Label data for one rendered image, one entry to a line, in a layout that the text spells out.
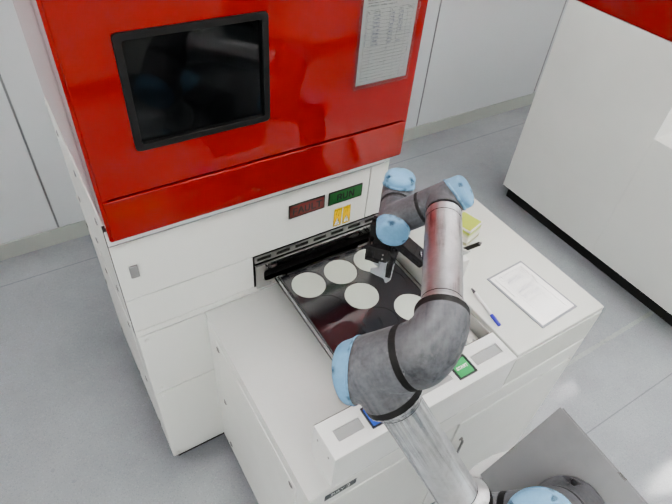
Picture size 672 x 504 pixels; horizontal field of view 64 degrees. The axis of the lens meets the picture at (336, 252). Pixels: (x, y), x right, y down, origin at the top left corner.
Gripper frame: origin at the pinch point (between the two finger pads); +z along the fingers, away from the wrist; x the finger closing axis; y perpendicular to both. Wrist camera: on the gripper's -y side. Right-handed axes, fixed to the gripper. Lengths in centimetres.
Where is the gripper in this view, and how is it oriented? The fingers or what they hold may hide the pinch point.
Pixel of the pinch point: (389, 279)
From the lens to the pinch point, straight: 150.3
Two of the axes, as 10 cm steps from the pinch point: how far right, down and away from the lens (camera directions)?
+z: -0.7, 7.1, 7.0
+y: -9.6, -2.4, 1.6
